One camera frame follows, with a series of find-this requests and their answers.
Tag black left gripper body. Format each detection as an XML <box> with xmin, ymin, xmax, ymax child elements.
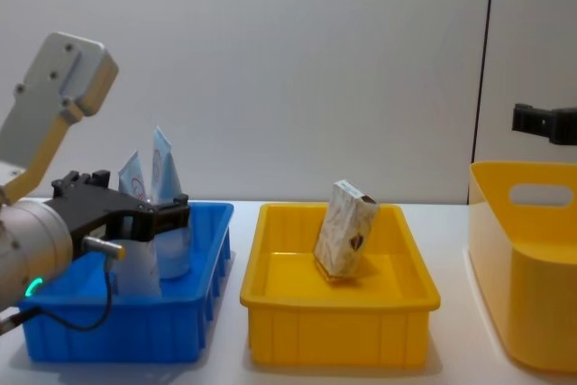
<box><xmin>43</xmin><ymin>187</ymin><xmax>151</xmax><ymax>244</ymax></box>

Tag short pale blue pouch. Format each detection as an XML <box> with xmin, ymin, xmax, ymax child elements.
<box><xmin>109</xmin><ymin>148</ymin><xmax>164</xmax><ymax>299</ymax></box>

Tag tall pale blue pouch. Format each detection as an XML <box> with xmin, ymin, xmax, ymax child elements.
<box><xmin>150</xmin><ymin>126</ymin><xmax>194</xmax><ymax>280</ymax></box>

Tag blue plastic bin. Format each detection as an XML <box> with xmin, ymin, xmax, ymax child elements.
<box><xmin>17</xmin><ymin>199</ymin><xmax>236</xmax><ymax>365</ymax></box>

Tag cream patterned carton box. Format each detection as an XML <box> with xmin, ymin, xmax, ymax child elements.
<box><xmin>312</xmin><ymin>179</ymin><xmax>380</xmax><ymax>287</ymax></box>

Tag shallow yellow plastic bin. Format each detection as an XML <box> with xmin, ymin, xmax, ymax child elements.
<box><xmin>238</xmin><ymin>202</ymin><xmax>443</xmax><ymax>370</ymax></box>

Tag thin dark cable with silver plug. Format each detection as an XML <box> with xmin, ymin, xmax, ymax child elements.
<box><xmin>0</xmin><ymin>235</ymin><xmax>127</xmax><ymax>337</ymax></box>

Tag left robot arm with camera housing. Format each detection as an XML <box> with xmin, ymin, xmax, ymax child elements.
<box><xmin>0</xmin><ymin>32</ymin><xmax>121</xmax><ymax>315</ymax></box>

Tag tall yellow basket with handle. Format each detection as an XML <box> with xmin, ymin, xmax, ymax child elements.
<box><xmin>466</xmin><ymin>160</ymin><xmax>577</xmax><ymax>375</ymax></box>

